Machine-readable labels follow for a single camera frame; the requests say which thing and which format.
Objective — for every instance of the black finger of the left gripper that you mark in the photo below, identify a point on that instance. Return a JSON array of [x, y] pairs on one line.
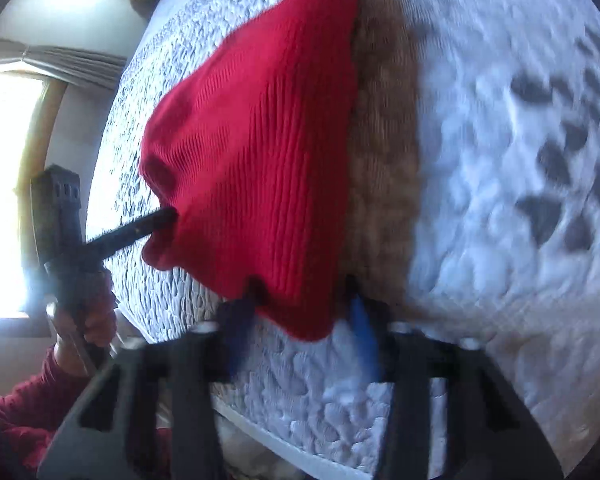
[[108, 244]]

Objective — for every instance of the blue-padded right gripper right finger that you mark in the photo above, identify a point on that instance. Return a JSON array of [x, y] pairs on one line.
[[488, 431]]

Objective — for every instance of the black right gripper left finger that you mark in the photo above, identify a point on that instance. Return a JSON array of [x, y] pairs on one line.
[[111, 431]]

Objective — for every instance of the red knitted sweater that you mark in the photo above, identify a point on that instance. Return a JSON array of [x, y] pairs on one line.
[[251, 150]]

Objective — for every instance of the red-sleeved left forearm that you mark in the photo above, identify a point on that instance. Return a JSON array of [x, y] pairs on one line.
[[31, 414]]

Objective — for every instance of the person's left hand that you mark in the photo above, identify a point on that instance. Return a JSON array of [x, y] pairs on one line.
[[98, 327]]

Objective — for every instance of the beige window curtain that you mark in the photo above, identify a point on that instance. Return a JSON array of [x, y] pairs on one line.
[[83, 68]]

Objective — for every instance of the floral quilted bedspread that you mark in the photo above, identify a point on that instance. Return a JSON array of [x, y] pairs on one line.
[[506, 248]]

